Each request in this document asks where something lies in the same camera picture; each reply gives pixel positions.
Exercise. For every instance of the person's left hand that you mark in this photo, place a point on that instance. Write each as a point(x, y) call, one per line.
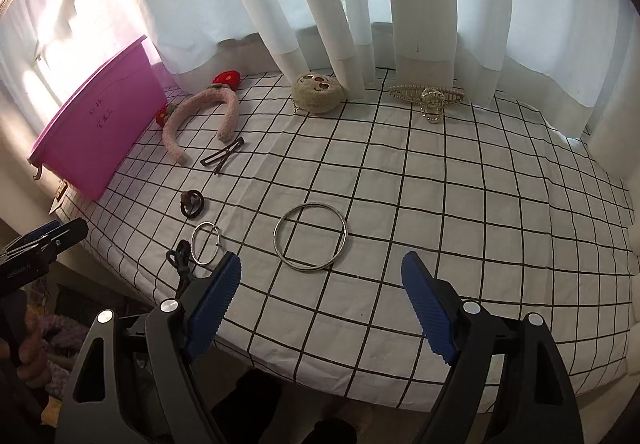
point(35, 354)

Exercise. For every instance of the pink plastic bin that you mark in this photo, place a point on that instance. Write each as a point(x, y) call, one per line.
point(100, 124)

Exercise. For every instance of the pink fuzzy strawberry headband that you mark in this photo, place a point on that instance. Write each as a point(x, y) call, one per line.
point(200, 98)

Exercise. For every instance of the gold pearl hair claw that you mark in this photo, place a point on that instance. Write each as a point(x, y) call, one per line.
point(430, 97)

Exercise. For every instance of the thin silver hoop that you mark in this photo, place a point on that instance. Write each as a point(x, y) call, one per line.
point(218, 244)

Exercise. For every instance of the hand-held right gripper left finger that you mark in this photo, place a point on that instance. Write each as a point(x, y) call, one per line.
point(215, 306)

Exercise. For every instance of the purple fuzzy cloth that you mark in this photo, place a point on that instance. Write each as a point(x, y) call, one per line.
point(65, 339)

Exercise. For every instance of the large silver bangle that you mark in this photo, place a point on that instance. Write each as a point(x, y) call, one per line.
point(305, 267)

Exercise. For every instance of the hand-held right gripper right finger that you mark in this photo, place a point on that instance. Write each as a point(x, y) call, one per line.
point(430, 316)

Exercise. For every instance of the red patterned card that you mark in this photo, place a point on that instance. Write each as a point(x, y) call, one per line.
point(60, 190)

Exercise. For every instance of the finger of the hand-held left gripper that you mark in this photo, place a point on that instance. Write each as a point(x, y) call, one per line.
point(40, 231)
point(72, 231)

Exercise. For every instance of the black metal hair clip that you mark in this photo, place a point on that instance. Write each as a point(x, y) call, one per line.
point(240, 143)
point(220, 167)

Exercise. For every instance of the white black checked cloth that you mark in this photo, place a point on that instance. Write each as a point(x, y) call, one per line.
point(400, 204)

